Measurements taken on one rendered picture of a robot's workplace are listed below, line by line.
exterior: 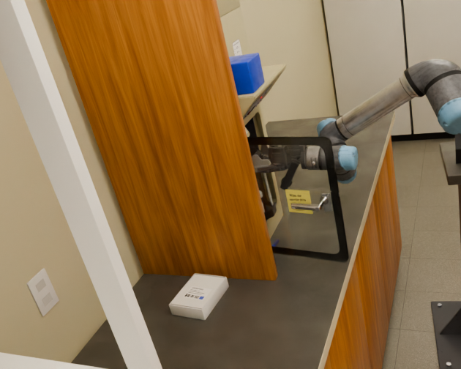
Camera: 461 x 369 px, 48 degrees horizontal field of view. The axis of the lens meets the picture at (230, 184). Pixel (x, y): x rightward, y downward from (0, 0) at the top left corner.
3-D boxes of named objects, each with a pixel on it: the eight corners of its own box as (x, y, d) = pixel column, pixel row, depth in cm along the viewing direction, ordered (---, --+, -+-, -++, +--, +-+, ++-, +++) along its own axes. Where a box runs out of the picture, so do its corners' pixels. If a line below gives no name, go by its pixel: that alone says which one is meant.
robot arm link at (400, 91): (438, 35, 148) (306, 125, 175) (454, 65, 143) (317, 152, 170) (453, 49, 156) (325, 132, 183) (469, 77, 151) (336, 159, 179)
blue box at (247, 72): (222, 97, 147) (214, 66, 144) (234, 86, 155) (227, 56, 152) (254, 93, 143) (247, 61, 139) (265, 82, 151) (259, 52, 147)
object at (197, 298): (171, 315, 155) (167, 304, 154) (197, 282, 168) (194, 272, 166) (205, 321, 150) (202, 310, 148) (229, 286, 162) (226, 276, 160)
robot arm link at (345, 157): (357, 175, 161) (353, 165, 154) (323, 174, 165) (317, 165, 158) (359, 151, 163) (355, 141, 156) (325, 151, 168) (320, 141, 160)
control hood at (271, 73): (224, 132, 150) (216, 99, 146) (259, 96, 176) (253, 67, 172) (260, 129, 145) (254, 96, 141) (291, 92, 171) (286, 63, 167)
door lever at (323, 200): (298, 202, 149) (296, 194, 148) (329, 204, 144) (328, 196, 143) (290, 211, 145) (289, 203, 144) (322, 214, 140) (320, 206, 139)
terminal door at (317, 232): (260, 250, 168) (233, 136, 151) (350, 262, 151) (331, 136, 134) (258, 251, 167) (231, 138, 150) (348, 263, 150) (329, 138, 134)
